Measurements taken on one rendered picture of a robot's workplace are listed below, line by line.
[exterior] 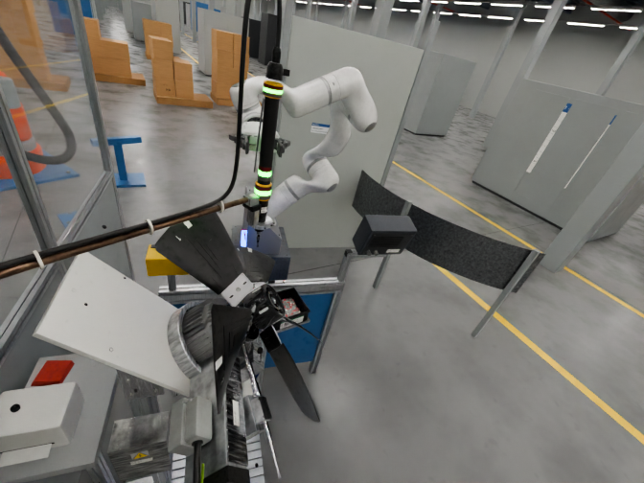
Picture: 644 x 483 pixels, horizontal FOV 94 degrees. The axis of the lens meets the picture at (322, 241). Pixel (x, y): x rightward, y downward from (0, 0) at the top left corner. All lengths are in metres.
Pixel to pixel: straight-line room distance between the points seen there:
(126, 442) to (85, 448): 0.10
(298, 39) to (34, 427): 2.43
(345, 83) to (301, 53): 1.51
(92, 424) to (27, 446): 0.14
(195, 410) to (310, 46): 2.37
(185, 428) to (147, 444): 0.35
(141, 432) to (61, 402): 0.23
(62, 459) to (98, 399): 0.16
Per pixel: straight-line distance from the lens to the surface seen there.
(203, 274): 0.89
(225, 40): 8.85
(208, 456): 0.85
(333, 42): 2.67
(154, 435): 1.19
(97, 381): 1.30
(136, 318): 0.94
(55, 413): 1.15
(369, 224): 1.44
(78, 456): 1.20
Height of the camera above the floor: 1.91
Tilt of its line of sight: 33 degrees down
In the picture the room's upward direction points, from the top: 14 degrees clockwise
